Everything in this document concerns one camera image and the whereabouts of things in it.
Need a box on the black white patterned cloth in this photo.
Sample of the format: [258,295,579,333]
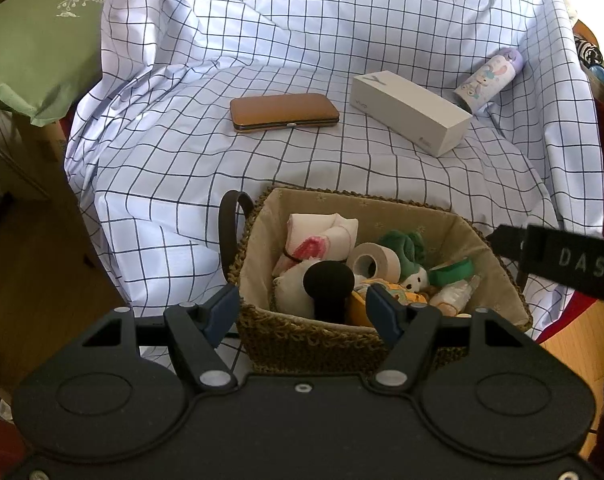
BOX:
[574,35,604,66]

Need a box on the white plush bear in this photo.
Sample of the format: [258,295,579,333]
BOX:
[274,261,317,319]

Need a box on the pink and white towel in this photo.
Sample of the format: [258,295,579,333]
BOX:
[273,212,359,281]

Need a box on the teal glass bottle black cap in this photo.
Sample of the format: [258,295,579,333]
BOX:
[303,260,357,322]

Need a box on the cartoon print purple bottle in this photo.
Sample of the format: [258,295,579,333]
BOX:
[454,46,525,115]

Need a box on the green printed cushion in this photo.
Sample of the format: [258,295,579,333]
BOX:
[0,0,120,126]

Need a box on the green patterned tape roll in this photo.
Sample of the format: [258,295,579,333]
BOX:
[428,257,476,287]

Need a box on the brown leather case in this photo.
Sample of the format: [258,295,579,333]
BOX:
[229,92,341,135]

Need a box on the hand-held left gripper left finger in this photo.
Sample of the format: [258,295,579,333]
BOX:
[79,284,240,392]

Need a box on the white cardboard box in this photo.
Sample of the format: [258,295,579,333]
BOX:
[351,71,474,158]

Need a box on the black metal stand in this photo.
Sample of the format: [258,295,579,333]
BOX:
[0,105,50,241]

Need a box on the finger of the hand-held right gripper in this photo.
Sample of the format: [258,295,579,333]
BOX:
[484,224,529,274]

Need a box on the white checked bed sheet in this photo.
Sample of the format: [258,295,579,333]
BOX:
[64,0,604,361]

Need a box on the yellow patterned pouch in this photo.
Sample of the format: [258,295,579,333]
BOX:
[352,280,430,322]

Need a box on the beige tape roll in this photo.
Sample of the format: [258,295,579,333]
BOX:
[349,241,401,281]

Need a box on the woven basket with cloth lining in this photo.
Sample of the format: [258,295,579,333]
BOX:
[219,186,534,376]

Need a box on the white printed packet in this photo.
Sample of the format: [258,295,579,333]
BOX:
[429,275,483,317]

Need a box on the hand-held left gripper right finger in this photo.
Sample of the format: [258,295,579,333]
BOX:
[366,284,538,391]

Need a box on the white plush doll green outfit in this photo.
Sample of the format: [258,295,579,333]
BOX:
[379,230,430,293]

